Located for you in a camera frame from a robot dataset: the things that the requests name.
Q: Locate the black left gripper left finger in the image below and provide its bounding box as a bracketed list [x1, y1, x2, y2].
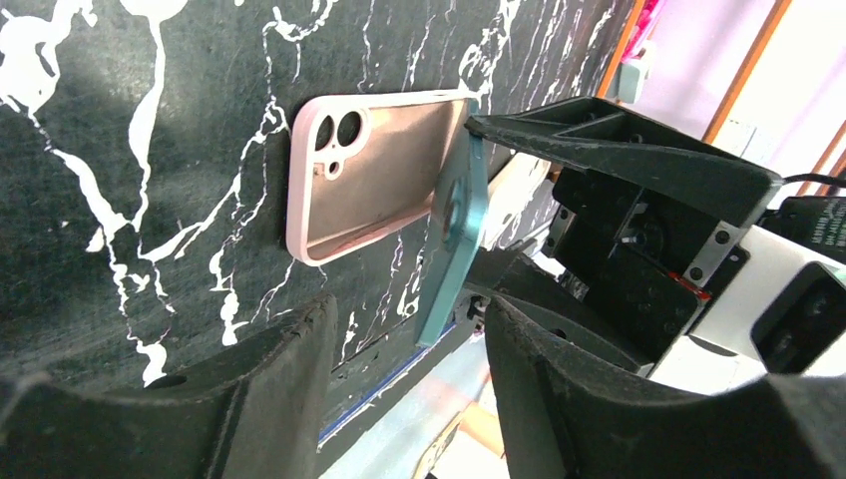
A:
[1, 293, 338, 478]

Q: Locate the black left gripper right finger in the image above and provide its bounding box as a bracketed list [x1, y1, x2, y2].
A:
[486, 297, 845, 478]

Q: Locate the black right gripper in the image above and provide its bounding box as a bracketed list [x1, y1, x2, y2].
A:
[465, 97, 783, 370]

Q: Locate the teal smartphone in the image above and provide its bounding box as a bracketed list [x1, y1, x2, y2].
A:
[415, 100, 489, 347]

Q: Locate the pink phone case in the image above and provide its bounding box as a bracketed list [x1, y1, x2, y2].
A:
[285, 90, 475, 266]

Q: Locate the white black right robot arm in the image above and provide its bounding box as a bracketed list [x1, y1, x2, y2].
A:
[467, 97, 845, 395]

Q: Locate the beige phone case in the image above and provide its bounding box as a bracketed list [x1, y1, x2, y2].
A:
[480, 153, 551, 250]

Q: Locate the light blue eraser block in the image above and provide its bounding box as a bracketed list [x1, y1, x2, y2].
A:
[608, 58, 652, 104]

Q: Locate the pink highlighter marker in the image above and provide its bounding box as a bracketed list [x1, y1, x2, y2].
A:
[621, 0, 667, 62]

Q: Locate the orange wooden shelf rack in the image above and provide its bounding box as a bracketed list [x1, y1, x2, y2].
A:
[599, 1, 845, 197]

